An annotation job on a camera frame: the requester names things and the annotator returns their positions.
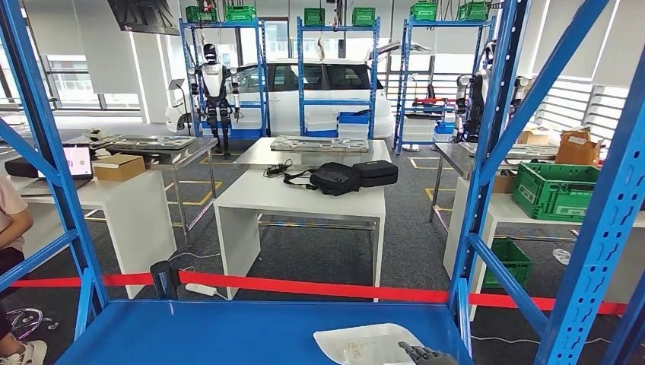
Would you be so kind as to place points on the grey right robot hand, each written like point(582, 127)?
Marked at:
point(428, 358)

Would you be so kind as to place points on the white plastic shell part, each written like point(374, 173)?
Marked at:
point(353, 342)

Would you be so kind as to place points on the black shoulder bag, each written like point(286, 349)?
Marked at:
point(335, 179)

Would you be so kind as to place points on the blue steel shelf rack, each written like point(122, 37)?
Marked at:
point(403, 75)
point(262, 75)
point(301, 75)
point(227, 332)

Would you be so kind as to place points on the green plastic crate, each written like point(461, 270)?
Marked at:
point(314, 17)
point(511, 262)
point(364, 16)
point(472, 11)
point(200, 14)
point(423, 11)
point(241, 13)
point(549, 196)

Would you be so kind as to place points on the red barrier belt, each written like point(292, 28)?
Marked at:
point(312, 288)

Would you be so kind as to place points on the white desk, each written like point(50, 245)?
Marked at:
point(136, 226)
point(504, 211)
point(287, 196)

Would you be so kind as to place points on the clear plastic wrap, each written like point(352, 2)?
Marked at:
point(562, 257)

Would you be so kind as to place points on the black hard case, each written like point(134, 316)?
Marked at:
point(375, 173)

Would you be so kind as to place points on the steel table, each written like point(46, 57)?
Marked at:
point(199, 148)
point(446, 153)
point(252, 156)

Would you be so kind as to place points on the blue white stacked bins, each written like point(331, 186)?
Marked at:
point(444, 132)
point(353, 126)

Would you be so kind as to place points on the white power strip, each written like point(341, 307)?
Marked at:
point(200, 289)

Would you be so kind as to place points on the grey metal tray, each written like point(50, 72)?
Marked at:
point(151, 142)
point(317, 144)

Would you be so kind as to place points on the pale cardboard box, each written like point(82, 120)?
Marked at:
point(534, 137)

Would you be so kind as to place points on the red black trolley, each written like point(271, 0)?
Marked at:
point(428, 103)

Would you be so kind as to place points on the open brown cardboard box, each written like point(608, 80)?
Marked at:
point(577, 148)

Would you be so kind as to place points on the black white humanoid robot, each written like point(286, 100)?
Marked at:
point(214, 80)
point(476, 100)

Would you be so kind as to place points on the white car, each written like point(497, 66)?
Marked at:
point(282, 108)

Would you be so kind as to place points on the open laptop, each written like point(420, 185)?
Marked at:
point(83, 161)

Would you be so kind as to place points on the small white device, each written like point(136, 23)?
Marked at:
point(95, 137)

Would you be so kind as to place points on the chrome base stool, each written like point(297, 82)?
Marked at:
point(25, 317)

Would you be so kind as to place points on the black hanging screen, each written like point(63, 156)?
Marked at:
point(146, 17)

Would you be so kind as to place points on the person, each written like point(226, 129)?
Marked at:
point(10, 211)

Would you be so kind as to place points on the black box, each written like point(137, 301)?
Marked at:
point(22, 167)

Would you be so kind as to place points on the black barrier belt post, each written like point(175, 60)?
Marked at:
point(163, 279)

